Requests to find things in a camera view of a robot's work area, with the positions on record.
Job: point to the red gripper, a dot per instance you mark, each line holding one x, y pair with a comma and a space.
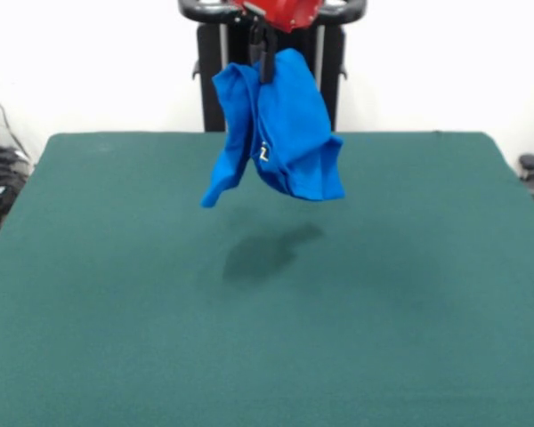
285, 13

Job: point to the blue shirt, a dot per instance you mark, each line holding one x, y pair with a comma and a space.
289, 124

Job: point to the dark green table cloth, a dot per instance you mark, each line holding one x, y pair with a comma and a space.
93, 311

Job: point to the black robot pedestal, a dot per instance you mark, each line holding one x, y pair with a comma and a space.
211, 89

